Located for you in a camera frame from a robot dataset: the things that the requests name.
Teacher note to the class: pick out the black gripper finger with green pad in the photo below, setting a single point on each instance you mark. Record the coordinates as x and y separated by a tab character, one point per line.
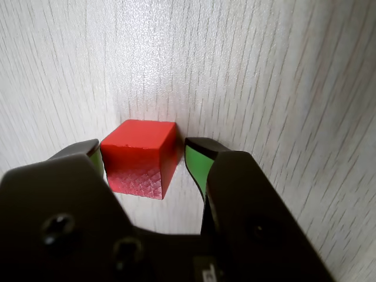
249	205
58	205

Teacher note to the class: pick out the red wooden cube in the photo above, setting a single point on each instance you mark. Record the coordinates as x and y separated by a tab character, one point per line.
138	158

